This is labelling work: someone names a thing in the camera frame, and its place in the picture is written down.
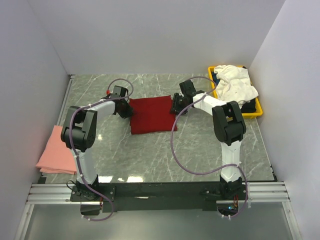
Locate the folded pink t shirt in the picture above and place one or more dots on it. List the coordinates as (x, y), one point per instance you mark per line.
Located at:
(56, 157)

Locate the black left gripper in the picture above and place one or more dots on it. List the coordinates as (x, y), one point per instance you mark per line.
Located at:
(128, 113)

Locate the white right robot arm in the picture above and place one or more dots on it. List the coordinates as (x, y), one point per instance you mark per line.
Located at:
(229, 129)

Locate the blue garment in bin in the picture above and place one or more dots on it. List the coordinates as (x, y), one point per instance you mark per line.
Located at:
(215, 78)

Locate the yellow plastic bin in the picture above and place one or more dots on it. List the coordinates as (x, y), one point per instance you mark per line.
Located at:
(259, 110)

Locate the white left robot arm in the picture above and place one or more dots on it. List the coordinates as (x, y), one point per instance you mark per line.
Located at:
(80, 128)

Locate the red t shirt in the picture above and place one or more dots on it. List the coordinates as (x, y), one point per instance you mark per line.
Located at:
(151, 115)

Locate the black garment in bin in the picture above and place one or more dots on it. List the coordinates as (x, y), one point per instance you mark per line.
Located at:
(249, 107)

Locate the white t shirt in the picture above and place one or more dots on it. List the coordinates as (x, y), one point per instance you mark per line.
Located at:
(234, 85)

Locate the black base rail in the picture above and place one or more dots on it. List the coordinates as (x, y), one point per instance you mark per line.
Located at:
(143, 196)

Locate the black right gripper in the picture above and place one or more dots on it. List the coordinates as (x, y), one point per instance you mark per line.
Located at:
(175, 107)

